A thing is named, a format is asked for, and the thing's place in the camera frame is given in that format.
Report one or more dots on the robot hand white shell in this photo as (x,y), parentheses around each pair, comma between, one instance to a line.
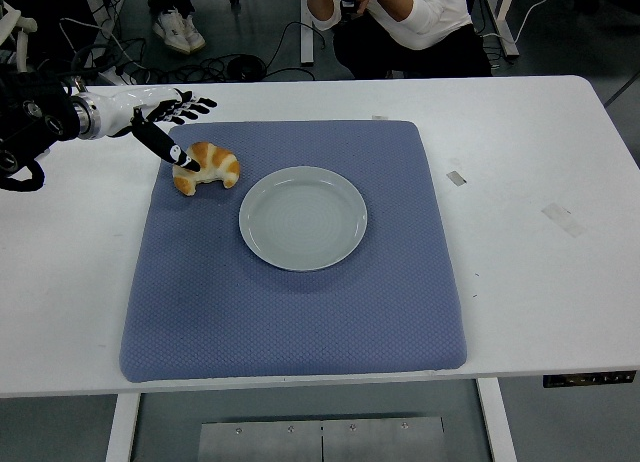
(125,109)

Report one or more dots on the croissant bread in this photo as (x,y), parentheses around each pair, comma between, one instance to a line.
(220,164)

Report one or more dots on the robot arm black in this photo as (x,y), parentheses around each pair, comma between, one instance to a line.
(35,112)

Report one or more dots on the grey round plate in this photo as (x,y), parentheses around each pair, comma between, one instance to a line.
(302,218)

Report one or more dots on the grey metal plate with screws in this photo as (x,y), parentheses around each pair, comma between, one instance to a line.
(320,442)

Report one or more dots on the person standing in white shoes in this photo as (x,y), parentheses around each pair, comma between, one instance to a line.
(175,27)

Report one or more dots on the white background table foot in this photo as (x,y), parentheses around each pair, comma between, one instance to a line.
(306,32)
(506,27)

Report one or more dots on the blue quilted mat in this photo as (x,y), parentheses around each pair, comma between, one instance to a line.
(280,312)

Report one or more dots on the white table leg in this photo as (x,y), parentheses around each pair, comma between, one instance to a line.
(121,429)
(497,422)

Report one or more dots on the small grey tape piece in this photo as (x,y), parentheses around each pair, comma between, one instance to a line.
(456,178)

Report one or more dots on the large grey tape piece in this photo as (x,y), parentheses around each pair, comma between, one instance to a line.
(563,220)

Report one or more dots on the table height control panel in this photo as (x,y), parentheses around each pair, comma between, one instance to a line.
(590,379)

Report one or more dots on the white chair frame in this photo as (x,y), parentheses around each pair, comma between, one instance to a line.
(22,42)

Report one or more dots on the person crouching with camera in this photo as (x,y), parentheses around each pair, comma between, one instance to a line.
(430,27)

